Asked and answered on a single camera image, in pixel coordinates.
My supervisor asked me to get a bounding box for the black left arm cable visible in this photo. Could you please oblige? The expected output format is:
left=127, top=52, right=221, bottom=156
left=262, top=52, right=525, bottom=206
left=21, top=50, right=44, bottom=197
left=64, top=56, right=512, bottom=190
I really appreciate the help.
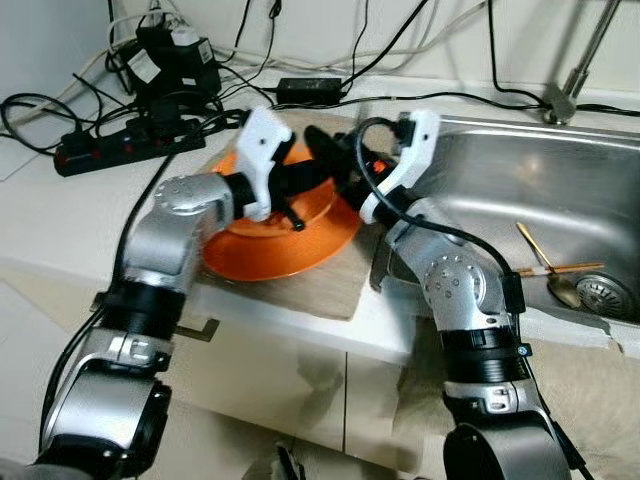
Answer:
left=36, top=150, right=179, bottom=461

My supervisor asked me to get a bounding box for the steel kitchen faucet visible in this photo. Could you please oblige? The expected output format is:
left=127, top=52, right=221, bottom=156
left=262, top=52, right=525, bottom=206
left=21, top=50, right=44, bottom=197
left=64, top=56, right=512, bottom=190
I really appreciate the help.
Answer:
left=542, top=0, right=623, bottom=127

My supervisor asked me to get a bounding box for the metal bar cabinet handle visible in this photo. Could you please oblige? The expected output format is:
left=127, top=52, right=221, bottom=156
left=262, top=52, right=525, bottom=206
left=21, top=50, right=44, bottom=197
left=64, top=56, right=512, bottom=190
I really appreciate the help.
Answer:
left=177, top=317, right=220, bottom=344

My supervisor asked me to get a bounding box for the stainless steel sink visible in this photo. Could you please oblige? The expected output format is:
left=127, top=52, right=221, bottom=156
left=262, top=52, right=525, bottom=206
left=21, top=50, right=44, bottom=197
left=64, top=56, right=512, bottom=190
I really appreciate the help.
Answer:
left=372, top=112, right=640, bottom=333

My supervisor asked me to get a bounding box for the thick black power cable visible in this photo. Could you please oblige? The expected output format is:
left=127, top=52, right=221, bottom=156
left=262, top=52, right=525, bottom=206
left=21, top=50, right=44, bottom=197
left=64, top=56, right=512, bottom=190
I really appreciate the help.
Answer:
left=486, top=0, right=551, bottom=109

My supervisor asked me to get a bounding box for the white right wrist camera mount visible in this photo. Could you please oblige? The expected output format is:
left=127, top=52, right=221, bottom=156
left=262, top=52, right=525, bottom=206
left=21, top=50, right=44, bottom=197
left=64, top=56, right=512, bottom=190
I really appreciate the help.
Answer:
left=358, top=108, right=442, bottom=225

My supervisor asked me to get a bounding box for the black adapter output cable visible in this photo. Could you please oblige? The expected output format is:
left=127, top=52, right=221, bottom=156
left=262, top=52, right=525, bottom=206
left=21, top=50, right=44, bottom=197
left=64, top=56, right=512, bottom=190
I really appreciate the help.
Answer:
left=340, top=88, right=640, bottom=119

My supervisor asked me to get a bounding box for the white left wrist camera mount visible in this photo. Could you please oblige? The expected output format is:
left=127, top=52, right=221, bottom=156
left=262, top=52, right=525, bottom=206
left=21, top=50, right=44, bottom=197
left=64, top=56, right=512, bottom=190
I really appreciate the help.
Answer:
left=232, top=104, right=297, bottom=224

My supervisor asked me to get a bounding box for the black adapter input cable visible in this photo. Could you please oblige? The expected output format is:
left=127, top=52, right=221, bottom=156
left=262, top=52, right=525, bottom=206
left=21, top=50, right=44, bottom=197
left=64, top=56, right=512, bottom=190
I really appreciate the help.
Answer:
left=340, top=0, right=433, bottom=89

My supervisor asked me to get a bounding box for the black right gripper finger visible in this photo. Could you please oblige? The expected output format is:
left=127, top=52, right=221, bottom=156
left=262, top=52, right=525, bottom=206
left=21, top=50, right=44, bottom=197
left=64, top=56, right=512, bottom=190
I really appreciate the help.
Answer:
left=305, top=124, right=352, bottom=199

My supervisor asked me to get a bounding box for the beige hanging cloth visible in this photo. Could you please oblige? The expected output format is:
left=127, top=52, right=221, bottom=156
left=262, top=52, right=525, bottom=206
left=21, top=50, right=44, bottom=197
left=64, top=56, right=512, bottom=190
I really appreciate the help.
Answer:
left=388, top=318, right=640, bottom=479

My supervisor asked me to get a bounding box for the flat black power adapter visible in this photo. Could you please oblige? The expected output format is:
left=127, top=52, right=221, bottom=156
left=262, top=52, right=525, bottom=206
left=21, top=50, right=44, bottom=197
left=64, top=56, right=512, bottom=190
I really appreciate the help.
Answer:
left=274, top=76, right=347, bottom=108

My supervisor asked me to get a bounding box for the gold-toned metal spoon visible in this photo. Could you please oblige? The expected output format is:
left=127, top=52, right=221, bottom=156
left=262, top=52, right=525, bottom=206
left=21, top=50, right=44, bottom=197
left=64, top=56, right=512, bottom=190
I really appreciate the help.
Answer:
left=513, top=220, right=585, bottom=309

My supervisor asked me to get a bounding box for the beige woven placemat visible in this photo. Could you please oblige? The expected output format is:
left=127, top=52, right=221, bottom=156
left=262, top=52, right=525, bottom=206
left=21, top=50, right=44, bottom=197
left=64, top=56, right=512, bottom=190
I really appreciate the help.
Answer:
left=195, top=108, right=386, bottom=323

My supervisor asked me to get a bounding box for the orange plastic plate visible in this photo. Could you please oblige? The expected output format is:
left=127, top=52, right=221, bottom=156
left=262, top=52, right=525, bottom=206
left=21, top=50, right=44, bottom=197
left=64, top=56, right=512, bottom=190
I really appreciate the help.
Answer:
left=202, top=140, right=364, bottom=284

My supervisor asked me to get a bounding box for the grey robot left leg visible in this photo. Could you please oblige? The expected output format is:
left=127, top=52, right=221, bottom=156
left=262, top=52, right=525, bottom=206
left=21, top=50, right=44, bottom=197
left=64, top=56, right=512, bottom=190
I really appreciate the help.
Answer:
left=272, top=444, right=307, bottom=480

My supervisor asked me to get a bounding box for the round sink drain strainer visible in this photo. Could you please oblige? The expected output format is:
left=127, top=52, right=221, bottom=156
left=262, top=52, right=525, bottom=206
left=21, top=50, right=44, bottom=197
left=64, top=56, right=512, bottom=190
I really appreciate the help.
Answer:
left=576, top=271, right=637, bottom=322

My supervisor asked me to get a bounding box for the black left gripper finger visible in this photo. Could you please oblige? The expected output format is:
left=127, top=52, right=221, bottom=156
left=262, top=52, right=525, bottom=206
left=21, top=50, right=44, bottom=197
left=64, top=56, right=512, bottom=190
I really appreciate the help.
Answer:
left=300, top=163, right=346, bottom=199

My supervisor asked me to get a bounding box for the thin black cable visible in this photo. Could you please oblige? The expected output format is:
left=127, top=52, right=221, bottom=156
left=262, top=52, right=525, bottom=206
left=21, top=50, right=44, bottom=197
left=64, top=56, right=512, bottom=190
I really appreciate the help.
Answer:
left=348, top=0, right=373, bottom=83

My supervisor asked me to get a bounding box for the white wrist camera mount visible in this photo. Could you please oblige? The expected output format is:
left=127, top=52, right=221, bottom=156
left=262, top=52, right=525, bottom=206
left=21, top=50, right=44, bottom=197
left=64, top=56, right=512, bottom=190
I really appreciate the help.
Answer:
left=358, top=108, right=442, bottom=225
left=232, top=104, right=297, bottom=224

